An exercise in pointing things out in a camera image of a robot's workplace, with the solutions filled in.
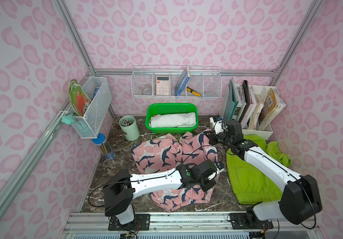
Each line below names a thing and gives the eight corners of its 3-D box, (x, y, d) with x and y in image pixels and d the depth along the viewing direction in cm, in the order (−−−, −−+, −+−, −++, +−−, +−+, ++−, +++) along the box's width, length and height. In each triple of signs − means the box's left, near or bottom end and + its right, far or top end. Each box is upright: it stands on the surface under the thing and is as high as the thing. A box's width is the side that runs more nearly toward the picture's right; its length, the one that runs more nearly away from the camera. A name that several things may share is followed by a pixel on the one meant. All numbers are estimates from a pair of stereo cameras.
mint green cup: (125, 140, 107) (117, 124, 94) (128, 129, 114) (121, 113, 100) (138, 140, 107) (132, 124, 93) (140, 129, 113) (135, 113, 100)
